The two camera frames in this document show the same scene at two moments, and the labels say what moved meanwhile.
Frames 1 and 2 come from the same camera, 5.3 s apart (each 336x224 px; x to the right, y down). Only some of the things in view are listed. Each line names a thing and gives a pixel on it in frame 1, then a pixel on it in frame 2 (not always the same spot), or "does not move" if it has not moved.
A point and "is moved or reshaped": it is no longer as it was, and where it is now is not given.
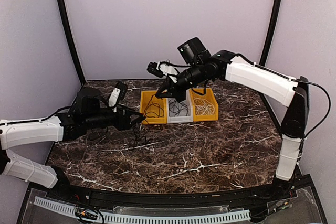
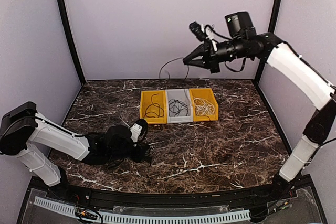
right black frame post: [274, 18] does not move
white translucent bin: [180, 112] does not move
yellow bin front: [205, 107] does not move
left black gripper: [125, 124] to [142, 148]
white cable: [203, 107] does not move
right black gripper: [173, 92] to [209, 60]
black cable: [176, 106] does not move
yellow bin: [153, 107] does not move
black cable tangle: [138, 140] is moved or reshaped
